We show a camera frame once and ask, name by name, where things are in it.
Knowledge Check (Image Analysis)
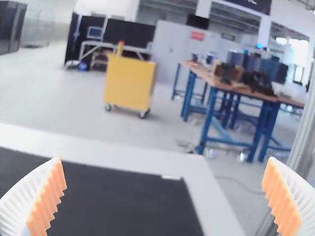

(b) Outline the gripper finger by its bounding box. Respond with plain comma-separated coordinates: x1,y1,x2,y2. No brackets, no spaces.
260,156,315,236
0,156,68,236

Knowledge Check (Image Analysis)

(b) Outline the black mat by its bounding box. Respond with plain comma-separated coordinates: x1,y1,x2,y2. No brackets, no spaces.
0,147,205,236

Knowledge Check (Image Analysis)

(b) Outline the yellow wheeled cart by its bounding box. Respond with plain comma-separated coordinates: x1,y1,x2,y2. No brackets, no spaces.
103,41,158,120

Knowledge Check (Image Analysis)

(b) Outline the blue frame workbench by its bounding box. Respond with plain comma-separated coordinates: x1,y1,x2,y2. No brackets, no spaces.
181,60,306,163
171,61,210,101

